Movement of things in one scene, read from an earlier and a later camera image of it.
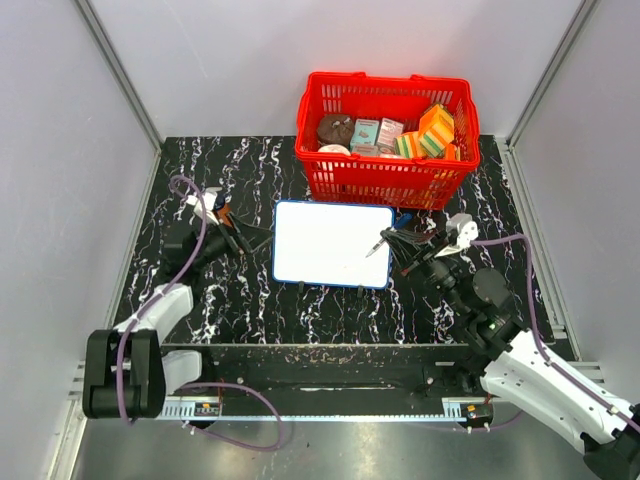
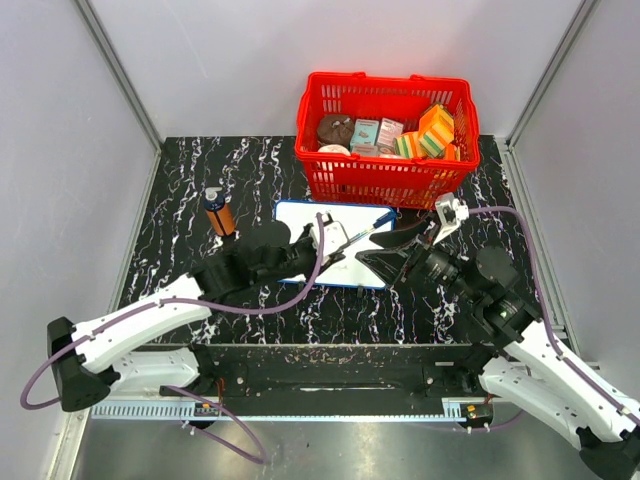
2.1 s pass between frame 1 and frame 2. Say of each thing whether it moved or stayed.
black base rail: stayed
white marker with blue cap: moved
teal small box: stayed
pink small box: stayed
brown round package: stayed
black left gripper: moved
